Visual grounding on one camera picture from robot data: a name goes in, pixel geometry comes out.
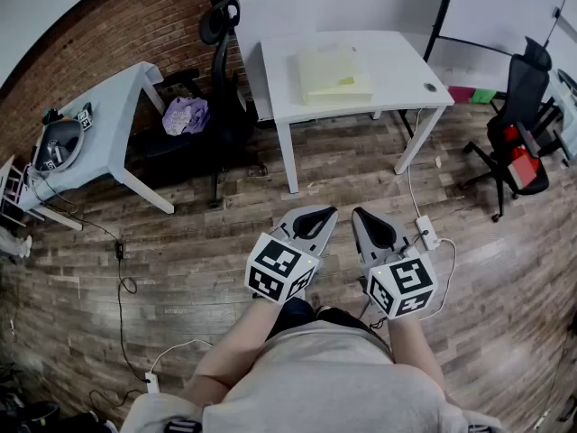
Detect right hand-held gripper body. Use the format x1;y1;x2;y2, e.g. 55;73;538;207
359;240;439;320

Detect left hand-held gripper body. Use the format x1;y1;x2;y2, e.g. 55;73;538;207
244;228;325;305

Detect pale yellow cardboard sheet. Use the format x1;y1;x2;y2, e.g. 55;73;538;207
295;45;375;106

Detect person's left forearm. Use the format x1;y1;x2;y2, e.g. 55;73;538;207
191;295;289;405

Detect person's right forearm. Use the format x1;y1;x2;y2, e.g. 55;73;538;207
387;316;447;396

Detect person's black trousers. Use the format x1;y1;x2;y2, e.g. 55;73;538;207
274;298;389;333

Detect person's grey shirt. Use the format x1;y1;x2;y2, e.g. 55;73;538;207
121;320;501;433

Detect red bag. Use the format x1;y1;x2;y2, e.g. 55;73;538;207
502;124;542;189

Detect purple cloth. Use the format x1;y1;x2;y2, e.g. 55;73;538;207
161;96;211;137

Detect white table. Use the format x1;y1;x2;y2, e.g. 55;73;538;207
259;30;455;195

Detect black mesh office chair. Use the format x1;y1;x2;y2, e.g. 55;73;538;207
462;36;564;223

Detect spare hand-held gripper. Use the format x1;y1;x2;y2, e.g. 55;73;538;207
76;101;95;131

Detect grey bowl-shaped holder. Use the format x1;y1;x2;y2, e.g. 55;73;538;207
32;118;86;173

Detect whiteboard on black stand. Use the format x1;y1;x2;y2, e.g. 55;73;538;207
423;0;568;94

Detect white shelf rack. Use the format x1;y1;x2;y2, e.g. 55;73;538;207
0;154;28;229

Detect black cable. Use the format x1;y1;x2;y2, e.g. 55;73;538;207
26;169;150;382

